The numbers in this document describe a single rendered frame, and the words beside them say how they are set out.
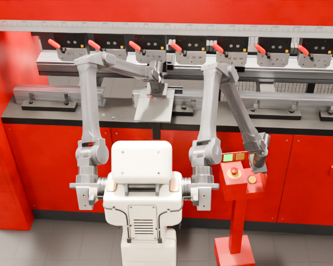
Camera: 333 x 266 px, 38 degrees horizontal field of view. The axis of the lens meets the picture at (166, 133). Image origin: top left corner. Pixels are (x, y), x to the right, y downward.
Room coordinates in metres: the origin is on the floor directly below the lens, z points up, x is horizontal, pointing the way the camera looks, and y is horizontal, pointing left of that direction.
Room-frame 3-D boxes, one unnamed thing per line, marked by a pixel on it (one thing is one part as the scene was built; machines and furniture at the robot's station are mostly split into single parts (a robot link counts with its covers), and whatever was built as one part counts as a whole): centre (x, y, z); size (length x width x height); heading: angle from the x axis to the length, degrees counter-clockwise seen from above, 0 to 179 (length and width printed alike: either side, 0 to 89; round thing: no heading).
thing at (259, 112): (1.96, -0.56, 0.89); 0.30 x 0.05 x 0.03; 83
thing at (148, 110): (1.94, 0.05, 1.00); 0.26 x 0.18 x 0.01; 173
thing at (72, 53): (2.14, 0.46, 1.26); 0.15 x 0.09 x 0.17; 83
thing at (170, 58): (2.25, 0.01, 1.01); 0.26 x 0.12 x 0.05; 173
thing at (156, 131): (1.90, 0.06, 0.88); 0.14 x 0.04 x 0.22; 173
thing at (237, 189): (1.66, -0.37, 0.75); 0.20 x 0.16 x 0.18; 95
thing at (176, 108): (2.03, 0.00, 0.89); 0.30 x 0.05 x 0.03; 83
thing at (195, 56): (2.07, -0.14, 1.26); 0.15 x 0.09 x 0.17; 83
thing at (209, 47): (2.46, -0.22, 1.02); 0.37 x 0.06 x 0.04; 83
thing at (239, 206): (1.66, -0.37, 0.39); 0.06 x 0.06 x 0.54; 5
